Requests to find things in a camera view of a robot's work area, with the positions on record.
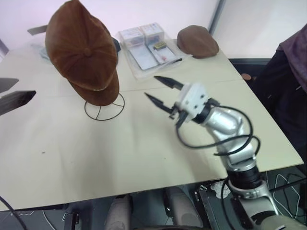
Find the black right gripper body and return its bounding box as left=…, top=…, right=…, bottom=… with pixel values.
left=168, top=105, right=193, bottom=127

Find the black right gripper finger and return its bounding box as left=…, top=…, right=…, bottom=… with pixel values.
left=154, top=76, right=185, bottom=91
left=144, top=92, right=174, bottom=115

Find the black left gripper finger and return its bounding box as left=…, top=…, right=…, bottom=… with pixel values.
left=0, top=90, right=37, bottom=116
left=0, top=78, right=20, bottom=94

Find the large brown corduroy cap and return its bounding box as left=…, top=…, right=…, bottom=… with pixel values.
left=45, top=0, right=120, bottom=106

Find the small brown flat cap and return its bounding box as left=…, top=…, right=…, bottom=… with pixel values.
left=177, top=24, right=220, bottom=59

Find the clear plastic bag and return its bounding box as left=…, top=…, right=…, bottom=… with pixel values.
left=118, top=32, right=192, bottom=81

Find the white printed card sheet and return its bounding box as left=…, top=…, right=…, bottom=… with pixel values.
left=130, top=45, right=160, bottom=70
left=147, top=43, right=174, bottom=65

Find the clear box of cards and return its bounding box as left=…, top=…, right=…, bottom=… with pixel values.
left=140, top=22, right=166, bottom=45
left=119, top=27, right=147, bottom=47

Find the dark grey chair part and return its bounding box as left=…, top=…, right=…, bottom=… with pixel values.
left=26, top=24, right=48, bottom=35

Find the white crumpled paper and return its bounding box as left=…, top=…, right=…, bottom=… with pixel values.
left=212, top=181, right=231, bottom=199

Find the grey robot leg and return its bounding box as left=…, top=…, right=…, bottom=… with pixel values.
left=105, top=193, right=135, bottom=230
left=164, top=186, right=205, bottom=229

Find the person in dark clothes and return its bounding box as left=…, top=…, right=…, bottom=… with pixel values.
left=253, top=23, right=307, bottom=166

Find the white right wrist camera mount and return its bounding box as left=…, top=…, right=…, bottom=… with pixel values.
left=174, top=83, right=210, bottom=120

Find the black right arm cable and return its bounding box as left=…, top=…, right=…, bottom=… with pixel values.
left=176, top=102, right=261, bottom=158

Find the black wire hat stand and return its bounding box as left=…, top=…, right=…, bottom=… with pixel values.
left=83, top=92, right=126, bottom=121

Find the grey metal frame post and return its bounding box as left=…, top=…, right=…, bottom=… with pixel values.
left=208, top=0, right=227, bottom=35

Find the black floor cable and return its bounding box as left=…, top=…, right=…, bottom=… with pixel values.
left=0, top=195, right=30, bottom=230

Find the white floor cable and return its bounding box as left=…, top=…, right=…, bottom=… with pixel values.
left=272, top=172, right=307, bottom=218

